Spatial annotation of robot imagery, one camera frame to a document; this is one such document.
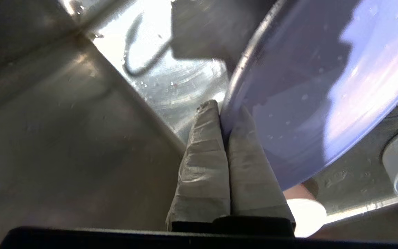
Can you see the lavender plastic plate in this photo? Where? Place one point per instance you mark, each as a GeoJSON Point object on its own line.
{"type": "Point", "coordinates": [306, 86]}

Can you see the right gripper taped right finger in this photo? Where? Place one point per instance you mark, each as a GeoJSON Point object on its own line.
{"type": "Point", "coordinates": [250, 180]}

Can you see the small pale pink cup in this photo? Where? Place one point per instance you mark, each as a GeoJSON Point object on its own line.
{"type": "Point", "coordinates": [306, 214]}

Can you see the stainless steel sink basin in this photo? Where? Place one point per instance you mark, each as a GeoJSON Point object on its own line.
{"type": "Point", "coordinates": [47, 138]}

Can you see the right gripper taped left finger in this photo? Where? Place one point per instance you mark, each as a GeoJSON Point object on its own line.
{"type": "Point", "coordinates": [204, 166]}

